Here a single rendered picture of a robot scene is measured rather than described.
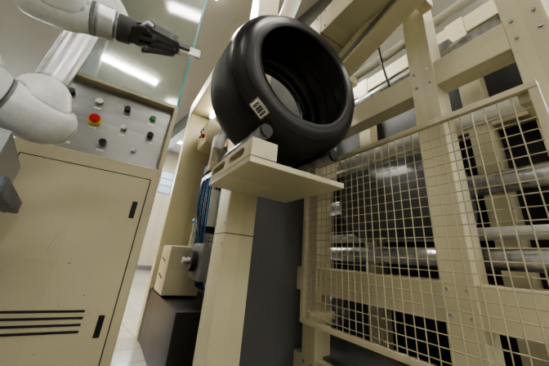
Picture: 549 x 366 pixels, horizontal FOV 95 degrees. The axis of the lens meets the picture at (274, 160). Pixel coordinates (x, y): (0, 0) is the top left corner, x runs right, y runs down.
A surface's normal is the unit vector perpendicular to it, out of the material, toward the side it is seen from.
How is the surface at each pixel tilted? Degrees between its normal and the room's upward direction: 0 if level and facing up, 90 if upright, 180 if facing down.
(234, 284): 90
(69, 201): 90
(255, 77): 95
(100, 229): 90
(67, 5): 136
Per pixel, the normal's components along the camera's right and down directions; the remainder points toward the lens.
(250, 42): 0.36, -0.32
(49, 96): 0.92, -0.19
